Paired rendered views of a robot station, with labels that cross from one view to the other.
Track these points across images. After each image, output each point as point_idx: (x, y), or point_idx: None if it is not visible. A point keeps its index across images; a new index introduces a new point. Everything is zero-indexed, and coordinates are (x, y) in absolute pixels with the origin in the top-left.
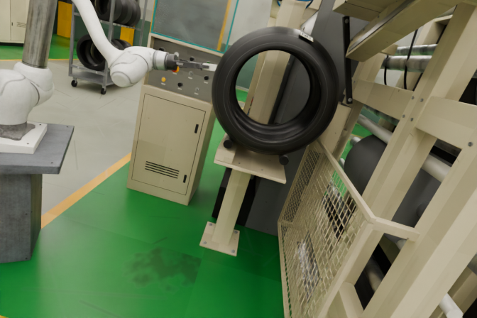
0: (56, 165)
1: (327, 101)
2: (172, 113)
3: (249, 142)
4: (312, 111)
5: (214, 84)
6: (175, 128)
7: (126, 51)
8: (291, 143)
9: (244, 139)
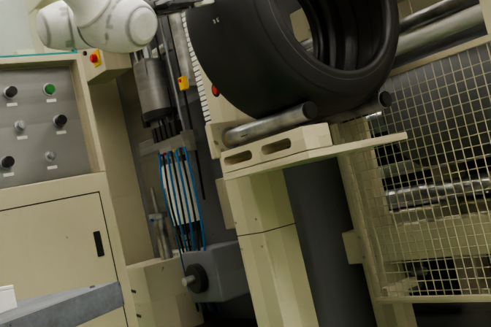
0: (111, 282)
1: None
2: (27, 236)
3: (341, 83)
4: (331, 41)
5: (246, 8)
6: (50, 271)
7: (56, 9)
8: (385, 58)
9: (333, 82)
